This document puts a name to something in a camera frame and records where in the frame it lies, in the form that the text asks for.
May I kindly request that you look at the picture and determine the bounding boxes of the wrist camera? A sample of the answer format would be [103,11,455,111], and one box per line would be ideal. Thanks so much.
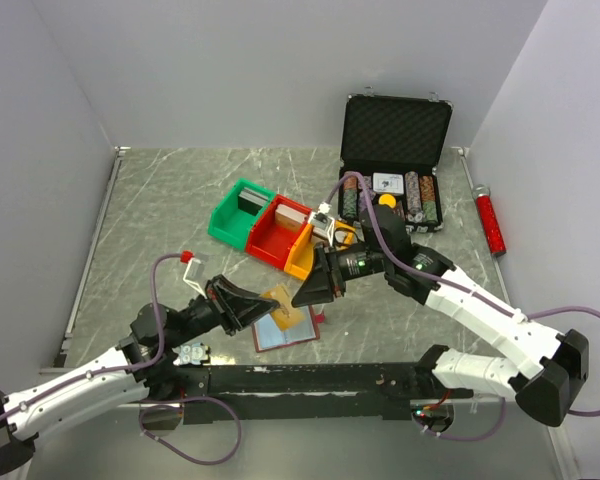
[308,202,354,248]
[180,250,210,297]

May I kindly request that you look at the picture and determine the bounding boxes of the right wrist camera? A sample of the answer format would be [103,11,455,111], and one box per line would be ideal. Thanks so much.
[308,202,354,248]

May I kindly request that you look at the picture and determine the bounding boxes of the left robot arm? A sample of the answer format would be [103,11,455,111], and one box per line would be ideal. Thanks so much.
[0,275,279,477]

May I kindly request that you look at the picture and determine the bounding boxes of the black poker chip case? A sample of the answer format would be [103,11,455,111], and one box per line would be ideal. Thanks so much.
[338,94,453,233]

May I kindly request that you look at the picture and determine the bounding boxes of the red glitter tube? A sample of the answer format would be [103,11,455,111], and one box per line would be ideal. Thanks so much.
[473,184,507,257]

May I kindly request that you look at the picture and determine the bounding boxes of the gold striped credit card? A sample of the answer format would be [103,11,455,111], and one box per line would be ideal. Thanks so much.
[260,284,306,331]

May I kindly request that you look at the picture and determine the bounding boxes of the yellow plastic bin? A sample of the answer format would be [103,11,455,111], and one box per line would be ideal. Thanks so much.
[284,221,355,280]

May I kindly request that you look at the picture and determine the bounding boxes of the yellow dealer chip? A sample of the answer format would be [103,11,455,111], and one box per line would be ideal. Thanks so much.
[378,194,397,209]

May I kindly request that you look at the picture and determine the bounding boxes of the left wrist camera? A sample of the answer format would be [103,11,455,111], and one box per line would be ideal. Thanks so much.
[180,250,210,297]

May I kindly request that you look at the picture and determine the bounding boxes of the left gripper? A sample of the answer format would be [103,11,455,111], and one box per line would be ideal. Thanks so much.
[167,274,279,348]

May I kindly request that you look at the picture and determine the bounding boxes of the green plastic bin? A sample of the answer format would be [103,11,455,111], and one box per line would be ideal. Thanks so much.
[208,178,275,251]

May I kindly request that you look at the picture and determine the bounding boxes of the red plastic bin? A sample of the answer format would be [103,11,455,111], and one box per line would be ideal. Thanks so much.
[246,194,311,270]

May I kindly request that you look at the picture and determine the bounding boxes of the cards in green bin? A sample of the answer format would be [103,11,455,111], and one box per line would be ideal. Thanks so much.
[237,187,269,216]

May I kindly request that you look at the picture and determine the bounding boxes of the white playing card deck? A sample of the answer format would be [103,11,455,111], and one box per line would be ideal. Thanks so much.
[372,172,405,195]

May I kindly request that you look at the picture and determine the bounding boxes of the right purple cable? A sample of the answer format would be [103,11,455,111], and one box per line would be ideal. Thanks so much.
[324,172,600,444]

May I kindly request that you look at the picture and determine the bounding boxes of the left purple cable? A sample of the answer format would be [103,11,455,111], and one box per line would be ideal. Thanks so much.
[0,253,244,466]

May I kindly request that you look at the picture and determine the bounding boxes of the cards in red bin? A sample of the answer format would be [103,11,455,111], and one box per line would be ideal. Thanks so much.
[274,203,307,233]

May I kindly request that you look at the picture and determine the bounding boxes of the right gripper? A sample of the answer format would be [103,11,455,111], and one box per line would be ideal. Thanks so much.
[291,240,391,308]

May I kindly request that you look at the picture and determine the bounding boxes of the red leather card holder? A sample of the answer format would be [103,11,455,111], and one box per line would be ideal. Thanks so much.
[252,307,325,353]

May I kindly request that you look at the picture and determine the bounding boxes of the purple cable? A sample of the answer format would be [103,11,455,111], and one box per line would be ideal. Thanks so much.
[0,253,244,466]
[324,172,600,444]

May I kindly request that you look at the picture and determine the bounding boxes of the cartoon sticker tag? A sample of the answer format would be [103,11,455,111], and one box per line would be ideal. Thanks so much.
[178,343,210,365]

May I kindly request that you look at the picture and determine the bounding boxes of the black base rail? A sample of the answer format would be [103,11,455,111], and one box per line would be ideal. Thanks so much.
[179,362,431,426]

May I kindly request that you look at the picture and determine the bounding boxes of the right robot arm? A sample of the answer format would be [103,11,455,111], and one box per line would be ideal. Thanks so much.
[292,205,589,427]

